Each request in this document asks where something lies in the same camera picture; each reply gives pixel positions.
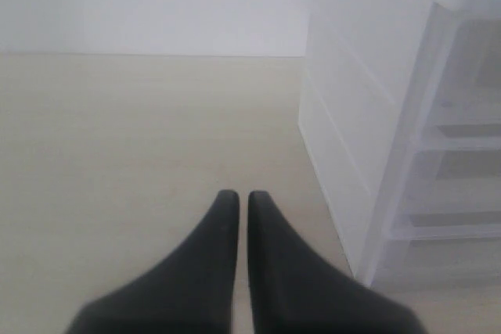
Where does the wide translucent drawer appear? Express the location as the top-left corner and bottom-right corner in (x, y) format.
(389, 149), (500, 240)
(371, 236), (500, 291)

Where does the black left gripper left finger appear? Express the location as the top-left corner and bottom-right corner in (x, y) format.
(67, 189), (240, 333)

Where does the bottom wide translucent drawer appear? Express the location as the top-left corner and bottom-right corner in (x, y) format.
(371, 236), (500, 291)

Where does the translucent white drawer cabinet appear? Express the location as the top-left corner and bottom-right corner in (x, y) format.
(298, 0), (500, 286)

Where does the middle wide translucent drawer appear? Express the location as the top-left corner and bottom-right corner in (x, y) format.
(389, 149), (500, 240)

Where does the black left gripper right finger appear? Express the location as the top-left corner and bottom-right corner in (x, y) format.
(247, 191), (425, 333)

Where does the upper left translucent drawer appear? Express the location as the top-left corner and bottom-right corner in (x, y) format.
(415, 15), (500, 150)

